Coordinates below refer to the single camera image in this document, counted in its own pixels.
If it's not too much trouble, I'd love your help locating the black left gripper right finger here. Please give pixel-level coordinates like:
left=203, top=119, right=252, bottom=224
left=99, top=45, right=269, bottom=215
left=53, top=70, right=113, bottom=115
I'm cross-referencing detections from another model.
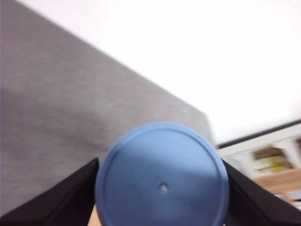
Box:
left=222, top=158, right=301, bottom=226

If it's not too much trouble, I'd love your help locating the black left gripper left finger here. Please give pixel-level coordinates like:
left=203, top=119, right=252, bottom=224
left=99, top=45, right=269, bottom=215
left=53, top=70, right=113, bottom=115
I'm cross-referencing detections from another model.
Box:
left=0, top=158, right=99, bottom=226

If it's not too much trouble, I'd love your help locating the blue ribbed cup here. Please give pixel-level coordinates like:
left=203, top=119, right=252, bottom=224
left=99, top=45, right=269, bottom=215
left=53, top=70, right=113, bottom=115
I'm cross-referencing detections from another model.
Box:
left=95, top=122, right=230, bottom=226

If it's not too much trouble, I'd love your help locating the white shelf unit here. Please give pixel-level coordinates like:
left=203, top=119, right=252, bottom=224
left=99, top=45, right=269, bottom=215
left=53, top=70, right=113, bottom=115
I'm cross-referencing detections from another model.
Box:
left=217, top=120, right=301, bottom=177

